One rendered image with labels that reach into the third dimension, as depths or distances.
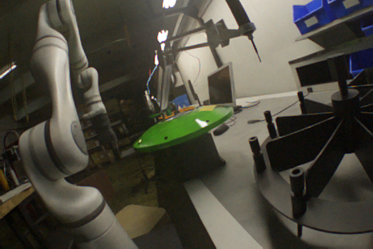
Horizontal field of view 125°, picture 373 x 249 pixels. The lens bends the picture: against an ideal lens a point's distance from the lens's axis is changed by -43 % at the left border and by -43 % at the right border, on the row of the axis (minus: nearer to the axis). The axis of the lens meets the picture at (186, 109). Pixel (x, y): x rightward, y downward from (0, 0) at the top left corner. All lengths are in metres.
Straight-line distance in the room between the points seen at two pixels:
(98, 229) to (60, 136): 0.15
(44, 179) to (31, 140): 0.06
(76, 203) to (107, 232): 0.07
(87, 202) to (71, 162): 0.06
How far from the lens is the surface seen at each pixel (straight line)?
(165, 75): 0.88
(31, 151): 0.27
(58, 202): 0.28
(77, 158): 0.25
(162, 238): 0.44
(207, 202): 0.38
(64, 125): 0.25
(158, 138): 0.39
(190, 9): 2.26
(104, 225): 0.29
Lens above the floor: 1.13
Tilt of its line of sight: 4 degrees down
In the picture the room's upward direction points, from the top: 21 degrees counter-clockwise
